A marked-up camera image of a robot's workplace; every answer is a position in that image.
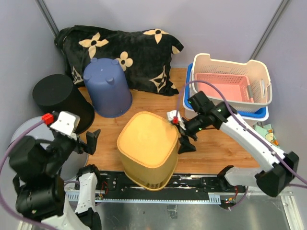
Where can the green cloth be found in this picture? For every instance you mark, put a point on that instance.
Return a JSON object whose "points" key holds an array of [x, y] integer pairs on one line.
{"points": [[267, 132]]}

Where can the right aluminium frame rail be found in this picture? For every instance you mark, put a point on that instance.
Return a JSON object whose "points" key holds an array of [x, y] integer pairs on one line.
{"points": [[270, 27]]}

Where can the black floral pillow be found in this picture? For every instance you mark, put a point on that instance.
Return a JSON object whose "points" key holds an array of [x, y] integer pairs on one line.
{"points": [[144, 56]]}

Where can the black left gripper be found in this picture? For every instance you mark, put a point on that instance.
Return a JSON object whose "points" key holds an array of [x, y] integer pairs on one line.
{"points": [[89, 146]]}

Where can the black large bucket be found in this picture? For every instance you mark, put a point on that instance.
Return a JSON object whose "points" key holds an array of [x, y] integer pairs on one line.
{"points": [[57, 92]]}

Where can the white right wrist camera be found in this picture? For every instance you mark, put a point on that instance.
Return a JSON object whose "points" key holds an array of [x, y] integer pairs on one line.
{"points": [[175, 118]]}

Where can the black mounting rail plate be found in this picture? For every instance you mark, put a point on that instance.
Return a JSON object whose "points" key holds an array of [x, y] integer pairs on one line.
{"points": [[180, 187]]}

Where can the yellow slatted basket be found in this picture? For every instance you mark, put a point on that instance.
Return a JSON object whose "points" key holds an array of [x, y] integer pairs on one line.
{"points": [[148, 146]]}

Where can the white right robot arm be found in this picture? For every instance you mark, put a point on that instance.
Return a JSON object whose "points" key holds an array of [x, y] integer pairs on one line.
{"points": [[277, 169]]}

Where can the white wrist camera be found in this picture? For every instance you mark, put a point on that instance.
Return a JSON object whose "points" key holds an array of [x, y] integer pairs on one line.
{"points": [[175, 118], [64, 123]]}

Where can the blue rimmed white tub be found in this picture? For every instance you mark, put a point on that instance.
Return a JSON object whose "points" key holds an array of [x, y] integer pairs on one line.
{"points": [[251, 118]]}

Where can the beige perforated basket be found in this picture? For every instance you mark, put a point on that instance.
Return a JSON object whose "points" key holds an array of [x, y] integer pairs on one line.
{"points": [[256, 72]]}

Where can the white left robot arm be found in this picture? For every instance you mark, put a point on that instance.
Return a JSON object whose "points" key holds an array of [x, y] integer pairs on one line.
{"points": [[40, 189]]}

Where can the blue bucket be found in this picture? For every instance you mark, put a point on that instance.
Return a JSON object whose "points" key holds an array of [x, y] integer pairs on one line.
{"points": [[107, 86]]}

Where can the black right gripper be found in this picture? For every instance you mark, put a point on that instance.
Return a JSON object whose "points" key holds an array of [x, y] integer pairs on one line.
{"points": [[185, 145]]}

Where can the pink small tray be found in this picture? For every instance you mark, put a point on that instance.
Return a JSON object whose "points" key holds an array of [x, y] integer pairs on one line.
{"points": [[234, 87]]}

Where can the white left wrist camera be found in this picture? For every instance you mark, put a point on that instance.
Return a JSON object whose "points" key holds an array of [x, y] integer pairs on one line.
{"points": [[64, 123]]}

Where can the grey bucket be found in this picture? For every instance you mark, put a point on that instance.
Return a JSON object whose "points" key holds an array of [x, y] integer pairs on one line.
{"points": [[71, 165]]}

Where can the aluminium frame rail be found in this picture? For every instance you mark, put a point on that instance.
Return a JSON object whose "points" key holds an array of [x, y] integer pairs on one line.
{"points": [[48, 17], [270, 27]]}

